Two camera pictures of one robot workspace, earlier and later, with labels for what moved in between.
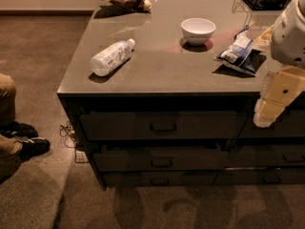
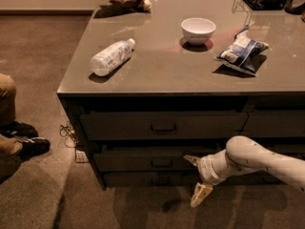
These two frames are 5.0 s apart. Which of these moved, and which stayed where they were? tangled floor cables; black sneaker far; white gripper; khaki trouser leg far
Moved: white gripper
Stayed: black sneaker far; tangled floor cables; khaki trouser leg far
